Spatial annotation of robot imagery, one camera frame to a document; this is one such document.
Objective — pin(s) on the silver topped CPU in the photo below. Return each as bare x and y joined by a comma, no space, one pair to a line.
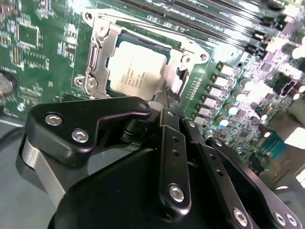
135,69

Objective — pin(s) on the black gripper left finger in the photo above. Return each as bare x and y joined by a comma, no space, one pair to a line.
59,128

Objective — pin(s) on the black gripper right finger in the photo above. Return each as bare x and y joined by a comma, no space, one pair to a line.
214,167

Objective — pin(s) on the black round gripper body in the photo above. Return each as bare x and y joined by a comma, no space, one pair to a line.
107,202

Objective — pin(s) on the metal socket cover frame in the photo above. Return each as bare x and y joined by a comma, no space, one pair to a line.
104,47

